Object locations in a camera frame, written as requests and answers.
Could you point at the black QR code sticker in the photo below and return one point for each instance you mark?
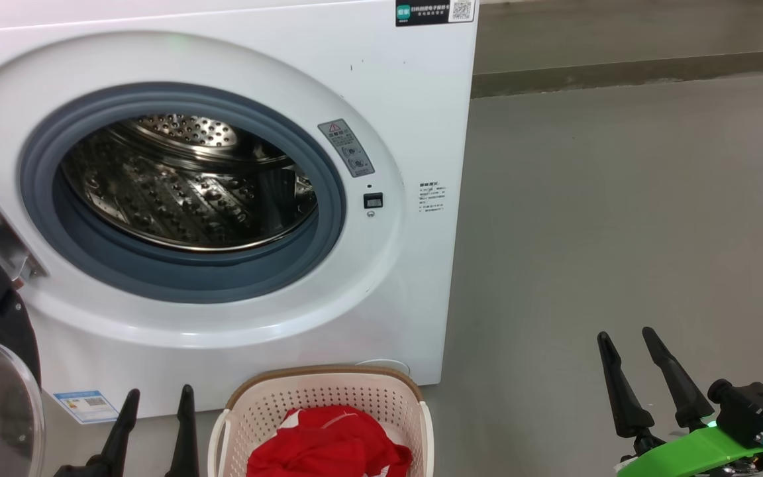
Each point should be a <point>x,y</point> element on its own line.
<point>434,12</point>

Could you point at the cream perforated laundry basket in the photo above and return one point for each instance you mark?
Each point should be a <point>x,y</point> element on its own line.
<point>328,391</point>

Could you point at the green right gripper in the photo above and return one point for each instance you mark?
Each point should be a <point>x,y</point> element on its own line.
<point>693,454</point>

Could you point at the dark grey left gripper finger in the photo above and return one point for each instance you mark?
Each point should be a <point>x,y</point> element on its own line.
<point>184,437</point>
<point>116,437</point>

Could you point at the blue energy label sticker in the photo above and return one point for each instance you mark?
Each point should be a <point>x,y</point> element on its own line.
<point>87,406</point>

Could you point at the white front-load washing machine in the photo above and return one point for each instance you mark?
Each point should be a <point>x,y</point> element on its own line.
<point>408,119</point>

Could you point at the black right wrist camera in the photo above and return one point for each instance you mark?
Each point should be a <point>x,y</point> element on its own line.
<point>752,407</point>

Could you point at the red cloth garment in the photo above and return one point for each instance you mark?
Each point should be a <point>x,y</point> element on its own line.
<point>328,444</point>

